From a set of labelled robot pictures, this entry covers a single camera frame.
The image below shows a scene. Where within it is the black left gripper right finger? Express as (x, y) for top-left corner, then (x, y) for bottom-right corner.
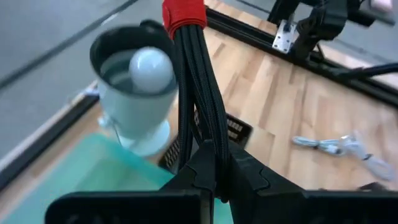
(228, 141), (398, 224)

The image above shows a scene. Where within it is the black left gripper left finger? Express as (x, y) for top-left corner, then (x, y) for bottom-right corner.
(44, 139), (216, 224)

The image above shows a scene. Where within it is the black braided cable bundle red strap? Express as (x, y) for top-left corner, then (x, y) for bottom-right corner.
(161, 0), (233, 203)

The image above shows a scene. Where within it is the teal translucent plastic bin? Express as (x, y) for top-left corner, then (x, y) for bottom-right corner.
(0, 133), (234, 224)

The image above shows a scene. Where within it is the light blue cup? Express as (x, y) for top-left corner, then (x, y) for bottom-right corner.
(89, 19), (180, 158)

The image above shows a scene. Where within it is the black slotted plastic basket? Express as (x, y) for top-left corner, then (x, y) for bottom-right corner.
(157, 108), (254, 172)

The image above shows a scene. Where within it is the white coiled cable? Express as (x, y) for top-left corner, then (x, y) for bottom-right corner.
(291, 129), (396, 182)

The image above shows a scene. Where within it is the black table edge rail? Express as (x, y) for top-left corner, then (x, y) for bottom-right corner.
(204, 6), (398, 109)
(0, 92), (101, 191)

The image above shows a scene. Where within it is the black cable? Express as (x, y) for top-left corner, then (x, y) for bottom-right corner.
(328, 62), (398, 79)

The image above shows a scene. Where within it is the silver metal corner bracket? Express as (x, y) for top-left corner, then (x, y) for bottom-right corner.
(271, 19), (299, 54)

